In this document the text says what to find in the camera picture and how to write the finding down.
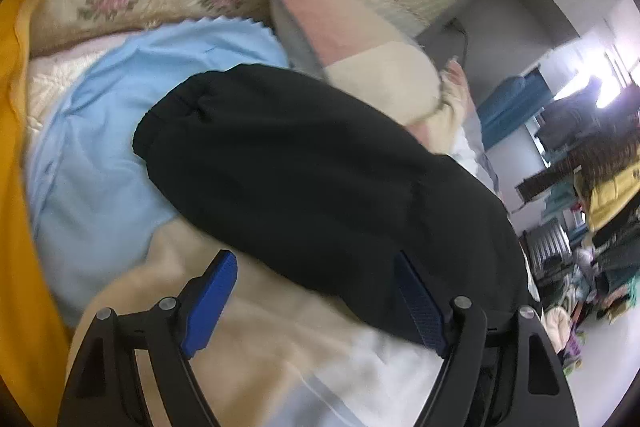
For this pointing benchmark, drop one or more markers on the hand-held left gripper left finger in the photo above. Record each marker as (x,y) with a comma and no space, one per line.
(212,302)

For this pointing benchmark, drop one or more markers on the yellow jacket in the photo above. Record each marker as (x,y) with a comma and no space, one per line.
(612,194)

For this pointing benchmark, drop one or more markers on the teal cloth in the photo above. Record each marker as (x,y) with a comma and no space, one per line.
(510,102)

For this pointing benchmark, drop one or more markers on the white radiator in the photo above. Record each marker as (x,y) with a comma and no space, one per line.
(546,244)

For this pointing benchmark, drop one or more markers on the light blue cloth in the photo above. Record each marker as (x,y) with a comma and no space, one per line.
(105,147)

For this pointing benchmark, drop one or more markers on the pile of clothes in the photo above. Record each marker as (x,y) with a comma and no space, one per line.
(595,277)

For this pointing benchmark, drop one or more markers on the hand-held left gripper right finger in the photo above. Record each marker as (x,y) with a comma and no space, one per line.
(422,307)

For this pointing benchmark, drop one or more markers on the beige blanket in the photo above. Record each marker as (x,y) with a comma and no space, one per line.
(280,337)

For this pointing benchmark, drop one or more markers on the yellow cloth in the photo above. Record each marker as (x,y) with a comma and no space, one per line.
(20,207)

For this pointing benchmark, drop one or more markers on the black garment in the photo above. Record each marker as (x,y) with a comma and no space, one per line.
(320,177)

